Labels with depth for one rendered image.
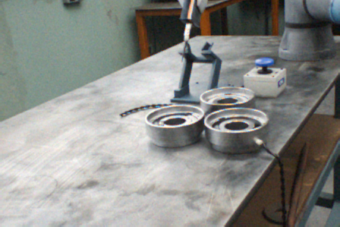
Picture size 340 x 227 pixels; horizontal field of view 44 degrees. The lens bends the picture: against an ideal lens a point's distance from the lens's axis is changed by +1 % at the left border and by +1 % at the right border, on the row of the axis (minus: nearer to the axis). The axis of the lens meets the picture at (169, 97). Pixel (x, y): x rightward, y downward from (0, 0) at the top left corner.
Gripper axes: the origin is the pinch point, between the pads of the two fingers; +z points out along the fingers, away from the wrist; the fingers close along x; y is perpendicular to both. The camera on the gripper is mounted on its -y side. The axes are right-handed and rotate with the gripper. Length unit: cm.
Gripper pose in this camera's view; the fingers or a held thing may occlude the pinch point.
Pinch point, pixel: (192, 7)
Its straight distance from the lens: 90.9
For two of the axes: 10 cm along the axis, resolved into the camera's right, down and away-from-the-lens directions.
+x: -8.6, -0.8, 5.1
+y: 5.1, -3.3, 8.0
